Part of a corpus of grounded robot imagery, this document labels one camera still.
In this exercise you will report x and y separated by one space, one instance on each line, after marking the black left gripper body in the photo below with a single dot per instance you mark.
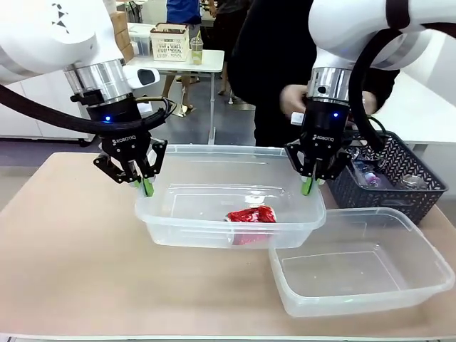
124 142

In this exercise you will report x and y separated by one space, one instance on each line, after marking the person in dark clothes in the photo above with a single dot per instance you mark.
221 18

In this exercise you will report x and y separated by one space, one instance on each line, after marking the person's right hand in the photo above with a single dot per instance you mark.
290 99

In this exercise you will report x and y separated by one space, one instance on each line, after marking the stacked cardboard boxes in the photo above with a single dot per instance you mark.
123 35

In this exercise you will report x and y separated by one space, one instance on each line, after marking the clear crushed plastic bottle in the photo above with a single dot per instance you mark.
413 182

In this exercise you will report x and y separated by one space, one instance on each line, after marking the clear plastic container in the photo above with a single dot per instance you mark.
285 278
178 228

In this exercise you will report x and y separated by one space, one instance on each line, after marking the cream plastic crate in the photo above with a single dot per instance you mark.
169 42

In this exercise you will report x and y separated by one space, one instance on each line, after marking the white folding table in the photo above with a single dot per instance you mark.
171 66

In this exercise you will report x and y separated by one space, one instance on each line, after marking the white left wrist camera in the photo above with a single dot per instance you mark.
142 76

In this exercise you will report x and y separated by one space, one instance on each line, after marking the small white block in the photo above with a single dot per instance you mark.
297 118

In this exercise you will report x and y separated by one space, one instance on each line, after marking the person in black hoodie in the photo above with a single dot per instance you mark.
270 53

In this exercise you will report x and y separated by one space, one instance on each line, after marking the person's left forearm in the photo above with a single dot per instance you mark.
386 89

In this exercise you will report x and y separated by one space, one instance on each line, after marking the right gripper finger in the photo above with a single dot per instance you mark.
331 171
305 187

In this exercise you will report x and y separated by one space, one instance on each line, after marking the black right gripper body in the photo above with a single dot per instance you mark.
322 137

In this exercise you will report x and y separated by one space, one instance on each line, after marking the person's left hand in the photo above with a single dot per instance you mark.
370 103

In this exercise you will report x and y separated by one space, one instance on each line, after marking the plastic cup with green drink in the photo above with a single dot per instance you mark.
196 51

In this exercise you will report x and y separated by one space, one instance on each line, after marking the clear storage bin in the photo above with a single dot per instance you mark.
140 41

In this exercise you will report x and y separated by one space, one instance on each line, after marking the white side table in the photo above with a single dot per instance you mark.
420 107

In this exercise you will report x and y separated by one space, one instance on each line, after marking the dark perforated plastic basket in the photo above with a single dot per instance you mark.
420 206

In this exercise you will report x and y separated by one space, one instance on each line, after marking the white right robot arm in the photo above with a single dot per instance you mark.
342 32

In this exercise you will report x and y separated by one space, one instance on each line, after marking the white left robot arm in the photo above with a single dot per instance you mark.
35 35

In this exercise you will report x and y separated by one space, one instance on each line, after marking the person in blue shirt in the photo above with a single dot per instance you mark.
181 10

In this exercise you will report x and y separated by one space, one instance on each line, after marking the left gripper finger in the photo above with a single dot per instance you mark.
114 169
149 187

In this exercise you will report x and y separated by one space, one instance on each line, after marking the clear bottle with pink label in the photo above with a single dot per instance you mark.
370 176

